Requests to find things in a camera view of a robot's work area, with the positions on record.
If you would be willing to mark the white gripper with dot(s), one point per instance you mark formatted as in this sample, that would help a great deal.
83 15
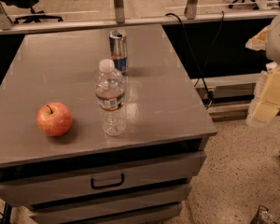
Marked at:
278 42

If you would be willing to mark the clear plastic water bottle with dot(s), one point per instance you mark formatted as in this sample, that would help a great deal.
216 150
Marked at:
110 94

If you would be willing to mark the silver blue energy drink can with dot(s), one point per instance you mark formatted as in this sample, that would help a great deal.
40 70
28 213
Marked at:
118 49

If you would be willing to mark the dark object on floor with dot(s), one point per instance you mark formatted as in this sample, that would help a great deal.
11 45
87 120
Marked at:
262 216

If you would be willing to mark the grey drawer cabinet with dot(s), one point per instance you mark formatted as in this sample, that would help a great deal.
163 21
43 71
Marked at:
161 150

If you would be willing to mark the red apple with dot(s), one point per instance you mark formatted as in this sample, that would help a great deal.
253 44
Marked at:
54 119

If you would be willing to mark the black drawer handle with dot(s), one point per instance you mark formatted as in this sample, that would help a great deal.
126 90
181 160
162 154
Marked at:
107 182

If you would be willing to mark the metal railing frame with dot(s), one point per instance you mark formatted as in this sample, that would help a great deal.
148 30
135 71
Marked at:
62 15

